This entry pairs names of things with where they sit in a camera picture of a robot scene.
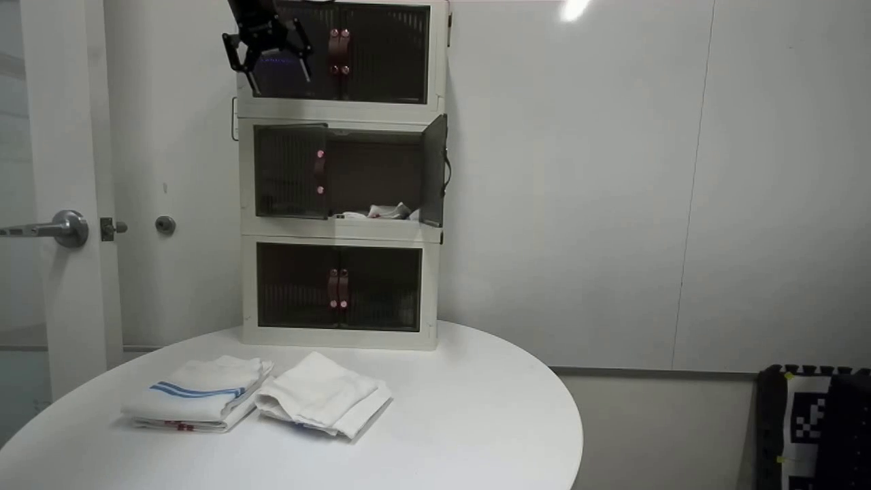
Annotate shelf door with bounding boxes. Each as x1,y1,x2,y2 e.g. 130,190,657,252
420,115,447,226
253,122,328,219

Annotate white stacked shelf cabinet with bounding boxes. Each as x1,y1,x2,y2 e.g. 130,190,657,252
235,0,452,350

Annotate silver door lever handle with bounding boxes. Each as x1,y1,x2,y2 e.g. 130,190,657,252
0,211,90,247

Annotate blue striped folded towel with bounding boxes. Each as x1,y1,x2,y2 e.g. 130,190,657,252
122,358,273,431

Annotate white door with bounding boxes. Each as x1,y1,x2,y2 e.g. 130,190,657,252
20,0,122,401

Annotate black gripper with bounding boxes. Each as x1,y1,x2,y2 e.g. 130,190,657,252
222,0,314,75

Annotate items inside middle shelf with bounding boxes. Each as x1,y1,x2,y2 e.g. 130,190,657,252
337,201,420,220

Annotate plain white folded towel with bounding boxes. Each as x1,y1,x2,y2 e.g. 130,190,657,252
256,351,392,441

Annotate round door stopper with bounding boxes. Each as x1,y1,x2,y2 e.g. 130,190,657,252
155,216,178,237

